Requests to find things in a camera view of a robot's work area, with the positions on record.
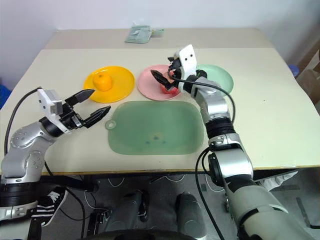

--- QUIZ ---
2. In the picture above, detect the white crumpled cloth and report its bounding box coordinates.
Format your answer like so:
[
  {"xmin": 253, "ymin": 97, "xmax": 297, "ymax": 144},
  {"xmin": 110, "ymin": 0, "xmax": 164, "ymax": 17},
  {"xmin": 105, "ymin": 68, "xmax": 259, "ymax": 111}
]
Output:
[{"xmin": 261, "ymin": 169, "xmax": 300, "ymax": 191}]

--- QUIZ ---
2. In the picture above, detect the black box on floor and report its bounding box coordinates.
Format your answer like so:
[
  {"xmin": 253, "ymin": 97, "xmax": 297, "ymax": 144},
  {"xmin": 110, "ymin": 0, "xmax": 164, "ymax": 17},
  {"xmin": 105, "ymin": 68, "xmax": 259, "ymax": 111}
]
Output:
[{"xmin": 86, "ymin": 210, "xmax": 111, "ymax": 236}]

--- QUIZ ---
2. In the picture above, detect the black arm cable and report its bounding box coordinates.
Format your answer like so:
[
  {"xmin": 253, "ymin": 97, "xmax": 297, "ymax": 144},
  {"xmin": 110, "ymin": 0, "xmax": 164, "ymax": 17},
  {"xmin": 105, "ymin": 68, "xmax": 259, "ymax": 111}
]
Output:
[
  {"xmin": 3, "ymin": 86, "xmax": 42, "ymax": 157},
  {"xmin": 171, "ymin": 75, "xmax": 237, "ymax": 240}
]

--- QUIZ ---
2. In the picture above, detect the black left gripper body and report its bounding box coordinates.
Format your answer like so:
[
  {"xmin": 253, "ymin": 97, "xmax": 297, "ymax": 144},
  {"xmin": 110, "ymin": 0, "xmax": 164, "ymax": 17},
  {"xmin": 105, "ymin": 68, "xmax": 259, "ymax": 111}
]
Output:
[{"xmin": 58, "ymin": 99, "xmax": 90, "ymax": 130}]

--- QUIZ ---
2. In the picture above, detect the yellow plate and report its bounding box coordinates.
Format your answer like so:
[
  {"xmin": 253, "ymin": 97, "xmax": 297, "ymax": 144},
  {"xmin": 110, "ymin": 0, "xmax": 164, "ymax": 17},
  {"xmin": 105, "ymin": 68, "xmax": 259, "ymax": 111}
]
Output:
[{"xmin": 82, "ymin": 65, "xmax": 136, "ymax": 104}]

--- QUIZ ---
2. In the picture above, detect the blue bin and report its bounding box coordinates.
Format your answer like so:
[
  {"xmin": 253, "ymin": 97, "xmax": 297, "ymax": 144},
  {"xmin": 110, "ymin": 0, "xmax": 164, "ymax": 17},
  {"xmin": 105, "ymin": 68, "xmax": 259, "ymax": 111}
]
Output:
[{"xmin": 0, "ymin": 79, "xmax": 12, "ymax": 111}]

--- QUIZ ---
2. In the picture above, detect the dark rounded robot leg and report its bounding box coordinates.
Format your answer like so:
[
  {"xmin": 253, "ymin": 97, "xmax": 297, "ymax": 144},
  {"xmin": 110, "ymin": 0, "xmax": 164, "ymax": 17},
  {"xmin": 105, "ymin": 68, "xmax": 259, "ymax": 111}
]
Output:
[
  {"xmin": 104, "ymin": 190, "xmax": 151, "ymax": 234},
  {"xmin": 175, "ymin": 191, "xmax": 207, "ymax": 239}
]

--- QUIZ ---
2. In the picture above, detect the brown cardboard box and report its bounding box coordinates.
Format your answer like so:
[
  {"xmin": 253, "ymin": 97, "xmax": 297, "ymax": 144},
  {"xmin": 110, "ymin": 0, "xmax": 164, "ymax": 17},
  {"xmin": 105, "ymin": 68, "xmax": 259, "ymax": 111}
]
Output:
[{"xmin": 295, "ymin": 46, "xmax": 320, "ymax": 101}]

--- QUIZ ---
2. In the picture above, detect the orange mandarin fruit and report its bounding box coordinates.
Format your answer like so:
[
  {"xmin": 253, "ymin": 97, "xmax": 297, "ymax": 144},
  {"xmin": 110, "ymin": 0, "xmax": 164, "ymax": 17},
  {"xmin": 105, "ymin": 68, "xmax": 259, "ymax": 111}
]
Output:
[{"xmin": 92, "ymin": 73, "xmax": 113, "ymax": 92}]

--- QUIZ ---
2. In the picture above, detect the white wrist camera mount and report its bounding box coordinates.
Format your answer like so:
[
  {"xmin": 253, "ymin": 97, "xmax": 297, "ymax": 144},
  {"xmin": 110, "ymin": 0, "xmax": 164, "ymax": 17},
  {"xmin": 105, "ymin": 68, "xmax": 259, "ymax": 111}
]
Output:
[
  {"xmin": 173, "ymin": 44, "xmax": 199, "ymax": 94},
  {"xmin": 37, "ymin": 88, "xmax": 74, "ymax": 135}
]

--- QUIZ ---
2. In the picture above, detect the blue plastic stool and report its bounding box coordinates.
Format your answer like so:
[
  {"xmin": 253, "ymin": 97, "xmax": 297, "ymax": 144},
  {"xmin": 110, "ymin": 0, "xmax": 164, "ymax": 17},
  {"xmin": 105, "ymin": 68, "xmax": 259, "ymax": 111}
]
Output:
[{"xmin": 289, "ymin": 63, "xmax": 301, "ymax": 79}]

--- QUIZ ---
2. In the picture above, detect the folded green cloth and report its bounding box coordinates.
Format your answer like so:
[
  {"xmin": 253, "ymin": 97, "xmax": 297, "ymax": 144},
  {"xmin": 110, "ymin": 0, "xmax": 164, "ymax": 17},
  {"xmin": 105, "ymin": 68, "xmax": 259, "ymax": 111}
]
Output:
[{"xmin": 124, "ymin": 23, "xmax": 153, "ymax": 45}]

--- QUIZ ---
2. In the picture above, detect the small red item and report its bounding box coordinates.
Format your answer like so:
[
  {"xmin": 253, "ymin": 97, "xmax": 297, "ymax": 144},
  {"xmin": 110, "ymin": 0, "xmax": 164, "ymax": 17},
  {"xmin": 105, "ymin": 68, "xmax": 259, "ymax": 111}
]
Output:
[{"xmin": 160, "ymin": 79, "xmax": 179, "ymax": 95}]

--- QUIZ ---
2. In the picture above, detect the black table frame bar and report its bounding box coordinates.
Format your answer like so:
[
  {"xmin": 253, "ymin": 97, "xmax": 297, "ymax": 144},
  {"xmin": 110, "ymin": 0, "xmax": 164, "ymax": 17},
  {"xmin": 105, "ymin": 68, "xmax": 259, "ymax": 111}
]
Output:
[{"xmin": 40, "ymin": 174, "xmax": 99, "ymax": 193}]

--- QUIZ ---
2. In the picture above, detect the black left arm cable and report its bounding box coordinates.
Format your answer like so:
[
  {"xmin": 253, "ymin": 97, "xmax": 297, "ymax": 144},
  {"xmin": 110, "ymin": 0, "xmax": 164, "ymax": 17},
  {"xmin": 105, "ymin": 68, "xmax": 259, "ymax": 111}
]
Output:
[{"xmin": 3, "ymin": 86, "xmax": 42, "ymax": 157}]

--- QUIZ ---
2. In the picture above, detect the green translucent cutting mat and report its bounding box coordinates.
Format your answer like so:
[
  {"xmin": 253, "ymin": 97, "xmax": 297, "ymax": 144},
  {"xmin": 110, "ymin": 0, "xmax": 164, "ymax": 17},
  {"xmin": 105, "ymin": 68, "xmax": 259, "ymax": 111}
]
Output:
[{"xmin": 104, "ymin": 100, "xmax": 206, "ymax": 157}]

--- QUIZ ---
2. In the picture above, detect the black white striped sneaker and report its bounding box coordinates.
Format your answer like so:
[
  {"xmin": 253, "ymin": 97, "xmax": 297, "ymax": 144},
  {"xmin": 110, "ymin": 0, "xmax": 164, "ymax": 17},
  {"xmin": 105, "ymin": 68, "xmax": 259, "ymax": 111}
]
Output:
[{"xmin": 30, "ymin": 188, "xmax": 69, "ymax": 227}]

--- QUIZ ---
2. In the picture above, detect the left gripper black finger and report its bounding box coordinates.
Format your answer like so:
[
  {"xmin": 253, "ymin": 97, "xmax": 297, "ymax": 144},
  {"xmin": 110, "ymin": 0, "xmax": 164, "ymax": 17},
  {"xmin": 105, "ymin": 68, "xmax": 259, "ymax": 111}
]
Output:
[
  {"xmin": 65, "ymin": 88, "xmax": 96, "ymax": 105},
  {"xmin": 83, "ymin": 105, "xmax": 112, "ymax": 129}
]

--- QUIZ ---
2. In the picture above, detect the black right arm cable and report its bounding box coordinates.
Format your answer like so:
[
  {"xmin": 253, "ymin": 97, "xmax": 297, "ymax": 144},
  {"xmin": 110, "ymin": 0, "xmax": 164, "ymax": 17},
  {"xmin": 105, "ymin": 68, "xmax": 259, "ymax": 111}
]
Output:
[{"xmin": 171, "ymin": 75, "xmax": 237, "ymax": 240}]

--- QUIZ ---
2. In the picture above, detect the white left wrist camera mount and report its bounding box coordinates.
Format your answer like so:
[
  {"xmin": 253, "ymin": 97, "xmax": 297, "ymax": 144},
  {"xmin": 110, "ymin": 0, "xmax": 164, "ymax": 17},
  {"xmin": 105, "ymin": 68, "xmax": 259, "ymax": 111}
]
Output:
[{"xmin": 37, "ymin": 88, "xmax": 74, "ymax": 135}]

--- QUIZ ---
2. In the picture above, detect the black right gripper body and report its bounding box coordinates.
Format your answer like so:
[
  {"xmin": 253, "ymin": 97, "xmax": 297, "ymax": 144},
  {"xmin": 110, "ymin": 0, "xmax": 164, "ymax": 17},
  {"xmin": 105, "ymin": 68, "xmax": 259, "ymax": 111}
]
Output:
[{"xmin": 167, "ymin": 59, "xmax": 183, "ymax": 90}]

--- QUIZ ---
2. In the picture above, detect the pale green plate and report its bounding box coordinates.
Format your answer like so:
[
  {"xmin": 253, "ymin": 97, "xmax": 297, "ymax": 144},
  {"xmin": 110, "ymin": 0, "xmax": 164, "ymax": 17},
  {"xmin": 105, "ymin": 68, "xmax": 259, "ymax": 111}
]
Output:
[{"xmin": 194, "ymin": 63, "xmax": 235, "ymax": 95}]

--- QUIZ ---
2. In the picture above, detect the pink plate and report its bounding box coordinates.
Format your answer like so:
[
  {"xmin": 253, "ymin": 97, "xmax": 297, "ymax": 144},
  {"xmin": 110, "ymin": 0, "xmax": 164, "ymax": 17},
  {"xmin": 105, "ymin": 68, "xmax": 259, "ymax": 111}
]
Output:
[{"xmin": 136, "ymin": 63, "xmax": 184, "ymax": 102}]

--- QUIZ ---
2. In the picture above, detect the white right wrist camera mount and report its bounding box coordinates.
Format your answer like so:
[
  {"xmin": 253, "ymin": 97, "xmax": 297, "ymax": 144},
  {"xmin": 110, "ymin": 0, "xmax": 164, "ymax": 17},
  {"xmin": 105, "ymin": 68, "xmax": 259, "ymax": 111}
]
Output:
[{"xmin": 173, "ymin": 44, "xmax": 199, "ymax": 94}]

